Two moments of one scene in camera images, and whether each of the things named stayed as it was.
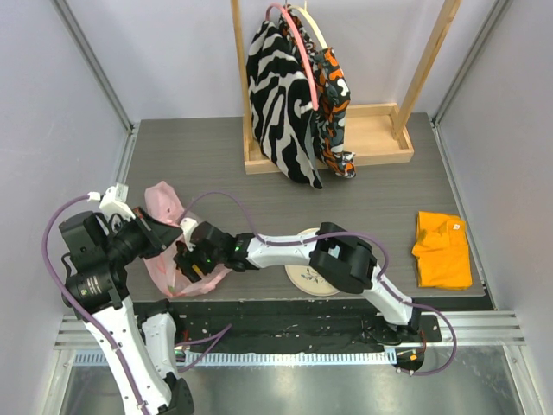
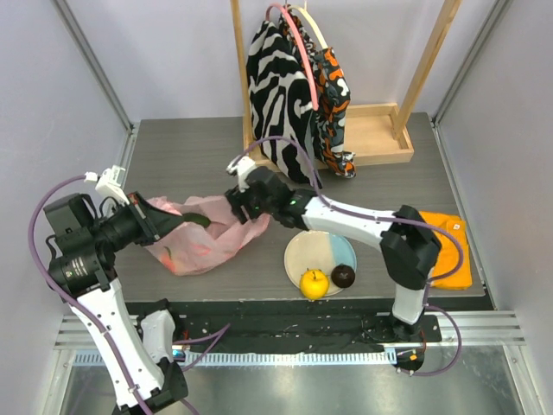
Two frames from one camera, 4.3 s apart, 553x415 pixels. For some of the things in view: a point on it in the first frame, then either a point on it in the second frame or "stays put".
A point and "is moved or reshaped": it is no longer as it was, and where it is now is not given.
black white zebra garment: (282, 107) stays put
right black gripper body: (188, 263) to (241, 204)
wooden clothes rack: (375, 134) stays put
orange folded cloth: (442, 252) stays put
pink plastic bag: (163, 206) is moved or reshaped
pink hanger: (299, 47) stays put
